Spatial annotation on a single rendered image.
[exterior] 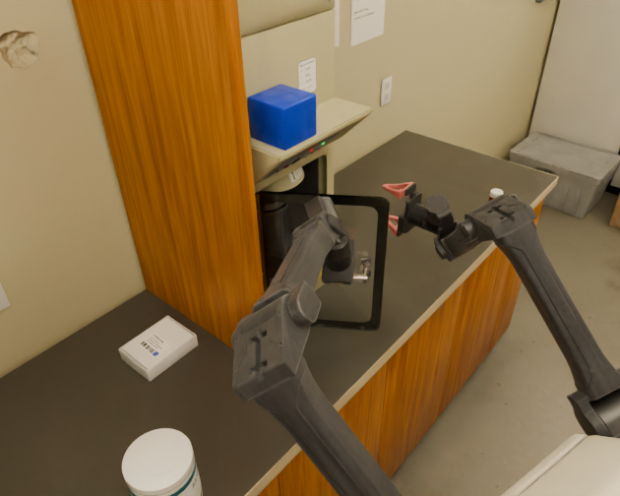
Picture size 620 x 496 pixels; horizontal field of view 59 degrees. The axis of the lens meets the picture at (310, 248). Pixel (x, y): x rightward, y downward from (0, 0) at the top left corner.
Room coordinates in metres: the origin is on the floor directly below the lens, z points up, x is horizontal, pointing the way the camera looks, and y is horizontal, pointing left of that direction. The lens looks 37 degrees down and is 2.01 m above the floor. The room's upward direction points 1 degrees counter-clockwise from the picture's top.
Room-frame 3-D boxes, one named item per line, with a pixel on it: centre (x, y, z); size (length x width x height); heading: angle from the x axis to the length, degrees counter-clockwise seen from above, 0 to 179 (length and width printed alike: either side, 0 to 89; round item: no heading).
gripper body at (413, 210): (1.20, -0.29, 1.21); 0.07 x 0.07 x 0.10; 49
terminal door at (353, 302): (1.03, -0.02, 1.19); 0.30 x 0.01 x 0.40; 82
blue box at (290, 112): (1.07, 0.05, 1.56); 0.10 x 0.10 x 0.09; 49
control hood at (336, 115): (1.13, -0.01, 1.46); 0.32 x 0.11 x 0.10; 139
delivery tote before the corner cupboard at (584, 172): (3.25, -1.70, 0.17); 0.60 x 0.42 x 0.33; 47
